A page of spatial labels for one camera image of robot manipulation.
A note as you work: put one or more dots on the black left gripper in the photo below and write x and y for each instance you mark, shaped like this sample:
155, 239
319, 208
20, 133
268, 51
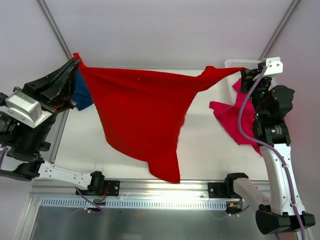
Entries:
42, 93

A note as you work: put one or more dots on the white perforated plastic basket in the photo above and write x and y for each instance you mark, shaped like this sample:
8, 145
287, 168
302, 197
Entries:
238, 63

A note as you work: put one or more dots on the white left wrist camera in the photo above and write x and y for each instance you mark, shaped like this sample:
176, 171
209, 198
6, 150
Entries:
26, 109

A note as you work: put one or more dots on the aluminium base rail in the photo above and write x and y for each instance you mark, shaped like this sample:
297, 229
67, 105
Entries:
137, 189

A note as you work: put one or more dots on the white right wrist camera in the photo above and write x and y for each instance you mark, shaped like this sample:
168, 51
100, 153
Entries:
273, 65

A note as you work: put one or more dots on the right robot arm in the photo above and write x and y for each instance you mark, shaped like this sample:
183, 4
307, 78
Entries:
261, 120

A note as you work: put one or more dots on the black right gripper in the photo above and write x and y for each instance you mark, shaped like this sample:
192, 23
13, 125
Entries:
250, 75

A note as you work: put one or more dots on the blue t shirt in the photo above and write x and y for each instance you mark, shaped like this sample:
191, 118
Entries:
82, 95

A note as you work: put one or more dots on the aluminium corner post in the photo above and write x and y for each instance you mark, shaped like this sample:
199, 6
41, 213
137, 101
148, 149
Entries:
294, 4
54, 28

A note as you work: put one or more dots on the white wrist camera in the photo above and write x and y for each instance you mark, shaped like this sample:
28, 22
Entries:
273, 65
26, 109

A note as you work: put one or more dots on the right aluminium corner post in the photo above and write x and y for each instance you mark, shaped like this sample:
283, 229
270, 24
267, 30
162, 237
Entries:
294, 4

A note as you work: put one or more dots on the left aluminium corner post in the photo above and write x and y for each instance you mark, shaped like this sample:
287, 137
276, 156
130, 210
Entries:
54, 28

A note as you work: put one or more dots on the white slotted cable duct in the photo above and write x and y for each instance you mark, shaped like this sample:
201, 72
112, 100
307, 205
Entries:
114, 203

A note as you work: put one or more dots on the red t shirt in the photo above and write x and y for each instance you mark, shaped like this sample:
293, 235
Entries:
143, 111

